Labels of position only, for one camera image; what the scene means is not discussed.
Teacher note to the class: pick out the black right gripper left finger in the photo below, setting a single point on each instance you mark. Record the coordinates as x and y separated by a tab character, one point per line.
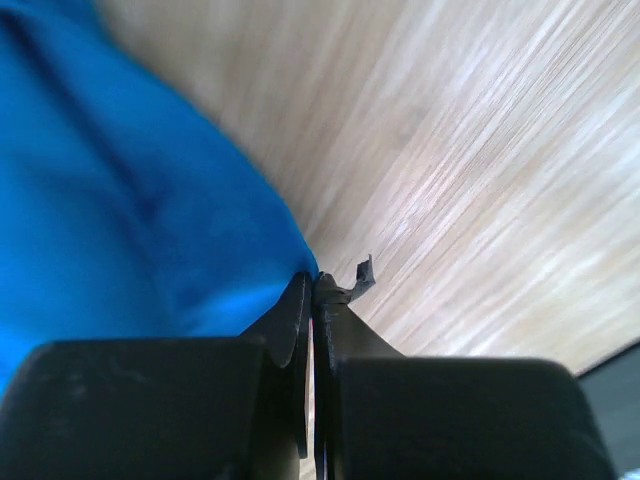
179	408

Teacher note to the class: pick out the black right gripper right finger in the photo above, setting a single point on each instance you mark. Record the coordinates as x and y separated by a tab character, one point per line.
382	415

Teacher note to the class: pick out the blue t shirt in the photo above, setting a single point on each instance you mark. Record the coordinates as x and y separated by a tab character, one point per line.
124	212

